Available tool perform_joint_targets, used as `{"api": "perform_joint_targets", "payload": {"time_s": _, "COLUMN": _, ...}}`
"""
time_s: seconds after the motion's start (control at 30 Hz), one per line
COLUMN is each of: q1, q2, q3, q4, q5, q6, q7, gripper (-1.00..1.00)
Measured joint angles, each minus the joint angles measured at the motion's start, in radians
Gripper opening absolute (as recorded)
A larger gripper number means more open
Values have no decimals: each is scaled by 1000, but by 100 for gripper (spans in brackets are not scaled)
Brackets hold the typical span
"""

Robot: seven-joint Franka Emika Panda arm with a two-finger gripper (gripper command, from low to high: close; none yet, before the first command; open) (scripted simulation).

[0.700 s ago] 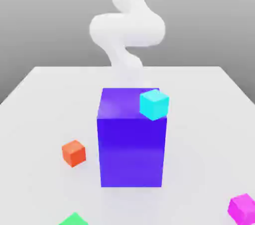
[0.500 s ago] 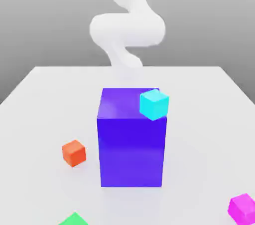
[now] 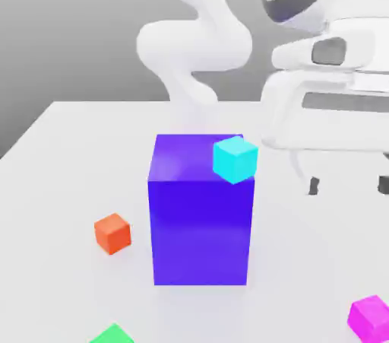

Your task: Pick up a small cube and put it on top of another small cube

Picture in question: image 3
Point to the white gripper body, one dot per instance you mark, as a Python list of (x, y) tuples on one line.
[(282, 124)]

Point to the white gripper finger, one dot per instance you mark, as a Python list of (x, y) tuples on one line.
[(313, 186), (384, 185)]

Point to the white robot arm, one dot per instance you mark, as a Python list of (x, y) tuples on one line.
[(194, 45)]

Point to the small cyan cube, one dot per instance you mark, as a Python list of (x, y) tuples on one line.
[(234, 159)]

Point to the small magenta cube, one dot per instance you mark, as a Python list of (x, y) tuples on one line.
[(370, 318)]

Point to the small orange cube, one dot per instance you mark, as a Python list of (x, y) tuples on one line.
[(113, 235)]

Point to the small green cube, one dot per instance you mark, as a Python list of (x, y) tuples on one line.
[(113, 335)]

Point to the large purple box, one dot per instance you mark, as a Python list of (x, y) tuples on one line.
[(200, 227)]

